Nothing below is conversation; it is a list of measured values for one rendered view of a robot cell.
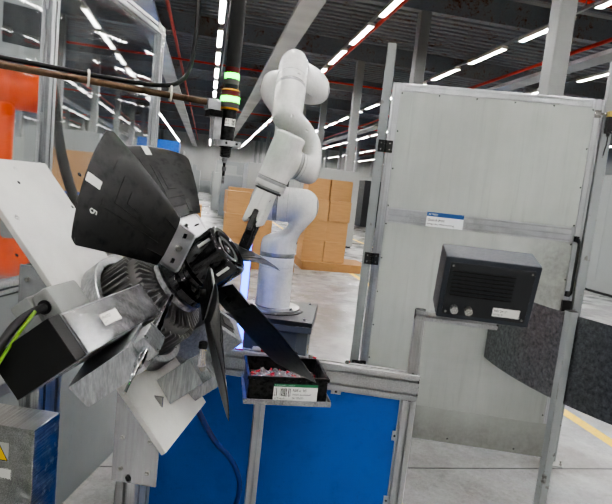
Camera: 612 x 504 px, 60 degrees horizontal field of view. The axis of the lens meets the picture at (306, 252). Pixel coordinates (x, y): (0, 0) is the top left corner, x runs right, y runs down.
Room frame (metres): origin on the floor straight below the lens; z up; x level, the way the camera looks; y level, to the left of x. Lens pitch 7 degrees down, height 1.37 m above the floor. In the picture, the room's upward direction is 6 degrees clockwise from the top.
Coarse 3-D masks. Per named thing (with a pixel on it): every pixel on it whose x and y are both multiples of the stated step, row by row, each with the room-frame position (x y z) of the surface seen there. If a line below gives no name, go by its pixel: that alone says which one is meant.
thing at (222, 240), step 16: (224, 240) 1.16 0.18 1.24; (192, 256) 1.09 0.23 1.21; (208, 256) 1.08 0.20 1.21; (224, 256) 1.08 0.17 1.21; (240, 256) 1.18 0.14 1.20; (192, 272) 1.09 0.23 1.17; (224, 272) 1.09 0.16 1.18; (240, 272) 1.12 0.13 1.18; (176, 288) 1.08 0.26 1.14; (192, 288) 1.11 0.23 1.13; (192, 304) 1.10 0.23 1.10
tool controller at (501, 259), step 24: (456, 264) 1.47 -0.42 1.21; (480, 264) 1.46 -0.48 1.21; (504, 264) 1.45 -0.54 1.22; (528, 264) 1.45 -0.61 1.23; (456, 288) 1.48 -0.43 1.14; (480, 288) 1.47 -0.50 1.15; (504, 288) 1.47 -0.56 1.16; (528, 288) 1.46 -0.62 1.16; (456, 312) 1.48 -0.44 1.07; (480, 312) 1.49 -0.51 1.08; (504, 312) 1.48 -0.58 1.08; (528, 312) 1.48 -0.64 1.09
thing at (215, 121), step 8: (208, 104) 1.20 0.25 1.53; (216, 104) 1.21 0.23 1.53; (208, 112) 1.21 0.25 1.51; (216, 112) 1.21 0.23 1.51; (216, 120) 1.21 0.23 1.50; (216, 128) 1.21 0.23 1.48; (216, 136) 1.21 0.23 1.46; (216, 144) 1.21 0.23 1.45; (224, 144) 1.21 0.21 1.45; (232, 144) 1.21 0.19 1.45; (240, 144) 1.23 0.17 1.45
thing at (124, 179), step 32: (96, 160) 0.90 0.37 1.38; (128, 160) 0.97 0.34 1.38; (96, 192) 0.89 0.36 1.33; (128, 192) 0.95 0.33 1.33; (160, 192) 1.02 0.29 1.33; (96, 224) 0.88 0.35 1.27; (128, 224) 0.95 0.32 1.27; (160, 224) 1.02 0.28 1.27; (128, 256) 0.96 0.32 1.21; (160, 256) 1.03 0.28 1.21
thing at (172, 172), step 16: (144, 160) 1.26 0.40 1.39; (160, 160) 1.29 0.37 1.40; (176, 160) 1.32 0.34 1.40; (160, 176) 1.24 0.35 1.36; (176, 176) 1.27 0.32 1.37; (192, 176) 1.30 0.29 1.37; (176, 192) 1.23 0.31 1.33; (192, 192) 1.25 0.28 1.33; (176, 208) 1.20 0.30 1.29; (192, 208) 1.21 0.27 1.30
